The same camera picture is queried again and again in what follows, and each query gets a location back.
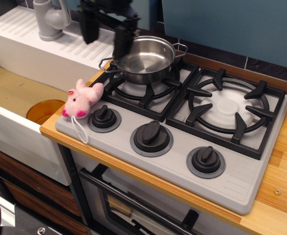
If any black left burner grate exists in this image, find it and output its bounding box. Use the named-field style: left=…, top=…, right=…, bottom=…
left=94, top=58, right=199, bottom=121

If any white toy sink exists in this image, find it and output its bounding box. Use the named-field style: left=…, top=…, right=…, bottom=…
left=0, top=6, right=114, bottom=186

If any white right burner cap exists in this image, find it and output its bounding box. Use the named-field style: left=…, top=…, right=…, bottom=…
left=193, top=87, right=261, bottom=130

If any grey toy stove top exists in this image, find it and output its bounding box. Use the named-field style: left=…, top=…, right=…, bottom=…
left=55, top=65, right=287, bottom=215

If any wooden drawer cabinet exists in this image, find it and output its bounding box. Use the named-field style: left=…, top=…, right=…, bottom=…
left=0, top=151, right=89, bottom=235

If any black right stove knob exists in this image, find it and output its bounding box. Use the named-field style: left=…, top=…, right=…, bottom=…
left=186, top=146, right=226, bottom=179

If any black right burner grate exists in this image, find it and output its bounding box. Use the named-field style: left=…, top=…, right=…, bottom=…
left=166, top=68, right=287, bottom=160

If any black left stove knob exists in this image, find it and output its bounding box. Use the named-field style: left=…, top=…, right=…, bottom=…
left=88, top=105, right=121, bottom=133

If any grey toy faucet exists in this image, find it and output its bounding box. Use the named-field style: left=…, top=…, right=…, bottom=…
left=33, top=0, right=71, bottom=42

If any black middle stove knob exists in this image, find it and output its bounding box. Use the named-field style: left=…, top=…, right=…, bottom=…
left=130, top=120, right=174, bottom=158

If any white burner cap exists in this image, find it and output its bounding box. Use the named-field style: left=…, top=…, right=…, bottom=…
left=118, top=81, right=169, bottom=97
left=193, top=87, right=261, bottom=130

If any black burner grate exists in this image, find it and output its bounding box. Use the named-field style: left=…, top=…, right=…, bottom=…
left=94, top=58, right=199, bottom=121
left=166, top=68, right=287, bottom=160

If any black stove knob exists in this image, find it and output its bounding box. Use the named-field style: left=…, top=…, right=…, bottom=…
left=88, top=105, right=121, bottom=133
left=130, top=120, right=174, bottom=158
left=186, top=146, right=226, bottom=179

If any pink stuffed pig toy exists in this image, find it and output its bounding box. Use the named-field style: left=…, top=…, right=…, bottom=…
left=61, top=78, right=104, bottom=144

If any toy oven door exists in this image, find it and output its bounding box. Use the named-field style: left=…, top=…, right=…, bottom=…
left=71, top=150, right=256, bottom=235

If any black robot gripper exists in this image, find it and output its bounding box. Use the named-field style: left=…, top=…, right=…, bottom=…
left=78, top=0, right=139, bottom=60

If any white left burner cap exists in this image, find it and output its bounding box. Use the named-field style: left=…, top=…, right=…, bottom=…
left=118, top=81, right=169, bottom=97

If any stainless steel pan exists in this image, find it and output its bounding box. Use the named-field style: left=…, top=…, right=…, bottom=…
left=99, top=36, right=188, bottom=85

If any black oven door handle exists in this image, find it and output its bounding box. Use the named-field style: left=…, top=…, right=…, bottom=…
left=79, top=164, right=199, bottom=235

